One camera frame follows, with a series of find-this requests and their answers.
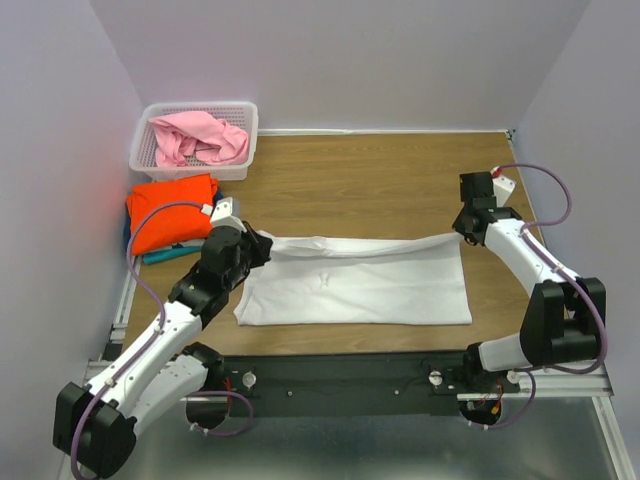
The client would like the white t shirt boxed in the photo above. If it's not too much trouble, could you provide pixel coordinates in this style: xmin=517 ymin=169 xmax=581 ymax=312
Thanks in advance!
xmin=234 ymin=233 xmax=472 ymax=326

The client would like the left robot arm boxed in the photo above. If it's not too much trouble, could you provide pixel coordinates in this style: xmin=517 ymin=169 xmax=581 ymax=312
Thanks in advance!
xmin=53 ymin=223 xmax=273 ymax=479

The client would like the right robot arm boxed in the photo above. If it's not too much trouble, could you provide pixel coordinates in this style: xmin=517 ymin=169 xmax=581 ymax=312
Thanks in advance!
xmin=453 ymin=168 xmax=608 ymax=392

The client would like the folded orange t shirt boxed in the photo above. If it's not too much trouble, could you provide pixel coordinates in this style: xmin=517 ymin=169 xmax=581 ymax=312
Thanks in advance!
xmin=125 ymin=172 xmax=219 ymax=257

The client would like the folded teal t shirt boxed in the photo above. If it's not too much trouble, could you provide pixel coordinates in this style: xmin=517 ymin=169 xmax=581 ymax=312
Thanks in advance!
xmin=142 ymin=239 xmax=204 ymax=265

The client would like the folded blue t shirt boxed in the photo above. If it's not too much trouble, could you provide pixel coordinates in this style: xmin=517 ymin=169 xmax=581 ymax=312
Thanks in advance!
xmin=122 ymin=178 xmax=225 ymax=254

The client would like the pink t shirt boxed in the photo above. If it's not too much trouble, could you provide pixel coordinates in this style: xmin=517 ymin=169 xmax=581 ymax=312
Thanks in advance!
xmin=148 ymin=111 xmax=249 ymax=168

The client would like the white plastic laundry basket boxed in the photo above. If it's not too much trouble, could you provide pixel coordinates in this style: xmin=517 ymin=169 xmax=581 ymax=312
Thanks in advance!
xmin=129 ymin=101 xmax=259 ymax=181

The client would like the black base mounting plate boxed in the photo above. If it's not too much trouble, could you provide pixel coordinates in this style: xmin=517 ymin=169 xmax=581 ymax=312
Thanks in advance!
xmin=162 ymin=349 xmax=521 ymax=419

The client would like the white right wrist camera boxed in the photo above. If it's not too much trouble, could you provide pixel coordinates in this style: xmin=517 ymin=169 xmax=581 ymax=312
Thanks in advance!
xmin=491 ymin=167 xmax=517 ymax=207

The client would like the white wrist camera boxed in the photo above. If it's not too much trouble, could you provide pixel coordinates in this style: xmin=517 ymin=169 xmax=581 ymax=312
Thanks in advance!
xmin=210 ymin=197 xmax=245 ymax=232
xmin=491 ymin=167 xmax=517 ymax=207

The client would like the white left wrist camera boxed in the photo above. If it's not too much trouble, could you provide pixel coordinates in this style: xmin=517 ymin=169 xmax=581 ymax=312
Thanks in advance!
xmin=210 ymin=197 xmax=245 ymax=232

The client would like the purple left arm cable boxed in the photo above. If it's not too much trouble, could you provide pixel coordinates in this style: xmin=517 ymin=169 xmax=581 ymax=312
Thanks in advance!
xmin=69 ymin=200 xmax=255 ymax=476

